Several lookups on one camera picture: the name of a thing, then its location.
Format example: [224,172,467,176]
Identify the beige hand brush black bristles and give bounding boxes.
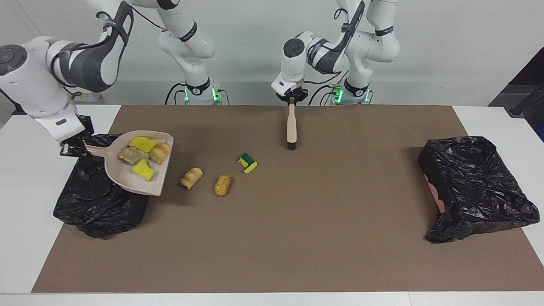
[286,97,297,150]

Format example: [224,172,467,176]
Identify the beige plastic dustpan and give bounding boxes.
[83,130,175,197]

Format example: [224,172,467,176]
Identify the pale foam lump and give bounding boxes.
[118,147,150,166]

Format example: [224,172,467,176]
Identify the chunky yellow sponge piece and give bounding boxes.
[129,136,159,153]

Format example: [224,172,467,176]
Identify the notched yellow sponge piece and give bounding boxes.
[131,158,155,181]

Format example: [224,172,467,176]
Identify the striped bread roll toy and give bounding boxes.
[149,143,171,165]
[180,167,204,190]

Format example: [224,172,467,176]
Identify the green and yellow sponge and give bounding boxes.
[238,153,258,174]

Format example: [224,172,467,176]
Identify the golden brown bread toy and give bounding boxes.
[214,175,232,196]

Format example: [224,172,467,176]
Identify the black trash bag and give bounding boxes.
[417,136,540,244]
[53,134,150,238]

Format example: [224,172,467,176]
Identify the pink bin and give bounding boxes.
[425,174,447,214]

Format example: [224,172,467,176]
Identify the brown table mat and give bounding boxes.
[32,105,544,294]

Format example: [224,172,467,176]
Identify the black base power cable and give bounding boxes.
[165,82,185,105]
[308,84,340,105]

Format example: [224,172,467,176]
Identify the black camera stand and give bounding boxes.
[506,83,544,117]
[0,89,27,115]

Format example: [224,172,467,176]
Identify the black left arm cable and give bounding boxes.
[304,0,366,85]

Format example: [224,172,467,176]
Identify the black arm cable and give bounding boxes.
[304,0,366,85]
[51,2,170,90]

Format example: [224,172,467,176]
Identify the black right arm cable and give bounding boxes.
[51,2,170,90]

